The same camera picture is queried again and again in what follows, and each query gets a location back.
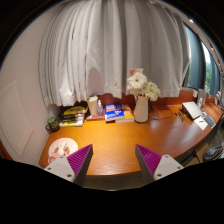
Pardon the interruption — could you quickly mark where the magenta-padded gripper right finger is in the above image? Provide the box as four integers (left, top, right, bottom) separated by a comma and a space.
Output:
134, 143, 184, 185

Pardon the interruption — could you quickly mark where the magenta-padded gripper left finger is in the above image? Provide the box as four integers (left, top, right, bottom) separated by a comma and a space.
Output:
43, 143, 94, 187

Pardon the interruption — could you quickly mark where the white computer mouse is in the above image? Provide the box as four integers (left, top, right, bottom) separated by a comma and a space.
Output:
56, 141, 69, 158

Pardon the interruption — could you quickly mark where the pink round mouse pad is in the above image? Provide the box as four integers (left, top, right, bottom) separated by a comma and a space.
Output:
47, 137, 80, 164

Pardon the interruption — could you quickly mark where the dark mug with green inside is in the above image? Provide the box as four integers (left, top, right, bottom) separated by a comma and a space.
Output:
45, 116, 61, 133

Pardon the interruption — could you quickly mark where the yellow and white book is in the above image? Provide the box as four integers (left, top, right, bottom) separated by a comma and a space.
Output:
59, 119, 84, 128

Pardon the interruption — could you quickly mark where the grey chair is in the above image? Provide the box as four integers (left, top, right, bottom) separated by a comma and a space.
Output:
203, 143, 224, 163

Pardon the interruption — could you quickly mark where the white paper sheet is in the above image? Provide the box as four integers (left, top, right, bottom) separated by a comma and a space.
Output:
194, 116, 209, 131

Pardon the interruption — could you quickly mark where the flat red book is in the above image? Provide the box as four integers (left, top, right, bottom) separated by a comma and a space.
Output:
85, 113, 106, 122

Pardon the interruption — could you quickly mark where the white ceramic jug vase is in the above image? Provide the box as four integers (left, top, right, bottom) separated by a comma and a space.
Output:
133, 94, 150, 123

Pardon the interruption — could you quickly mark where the silver laptop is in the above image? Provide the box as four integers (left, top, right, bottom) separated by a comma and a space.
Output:
181, 101, 203, 121

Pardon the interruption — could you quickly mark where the dark phone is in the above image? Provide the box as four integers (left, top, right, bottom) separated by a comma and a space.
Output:
203, 114, 217, 129

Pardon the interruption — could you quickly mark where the orange book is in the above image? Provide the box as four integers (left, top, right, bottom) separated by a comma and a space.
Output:
114, 104, 135, 124

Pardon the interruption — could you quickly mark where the cream tumbler with lid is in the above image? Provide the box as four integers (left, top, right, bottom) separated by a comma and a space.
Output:
87, 95, 100, 117

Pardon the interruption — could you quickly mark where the clear bottle with blue label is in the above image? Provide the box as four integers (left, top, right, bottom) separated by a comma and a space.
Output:
96, 99, 105, 117

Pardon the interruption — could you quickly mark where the white curtain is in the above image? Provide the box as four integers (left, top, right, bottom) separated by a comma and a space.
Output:
38, 0, 191, 108

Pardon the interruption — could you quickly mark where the black cable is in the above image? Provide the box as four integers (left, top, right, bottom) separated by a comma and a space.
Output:
148, 104, 174, 121

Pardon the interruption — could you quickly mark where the window with dark frame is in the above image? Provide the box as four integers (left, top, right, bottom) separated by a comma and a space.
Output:
183, 23, 224, 98

